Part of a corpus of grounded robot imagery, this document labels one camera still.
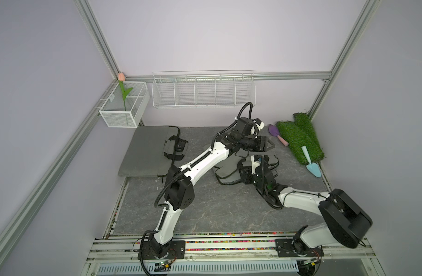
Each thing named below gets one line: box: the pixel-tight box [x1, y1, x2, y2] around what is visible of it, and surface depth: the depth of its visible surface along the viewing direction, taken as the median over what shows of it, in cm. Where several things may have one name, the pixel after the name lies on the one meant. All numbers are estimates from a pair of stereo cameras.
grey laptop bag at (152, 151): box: [117, 125, 189, 183], surface depth 110 cm
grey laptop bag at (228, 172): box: [212, 150, 280, 185], surface depth 91 cm
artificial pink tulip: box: [117, 72, 133, 112], surface depth 92 cm
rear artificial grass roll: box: [293, 112, 321, 146], surface depth 118 cm
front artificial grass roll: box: [275, 120, 326, 166], surface depth 110 cm
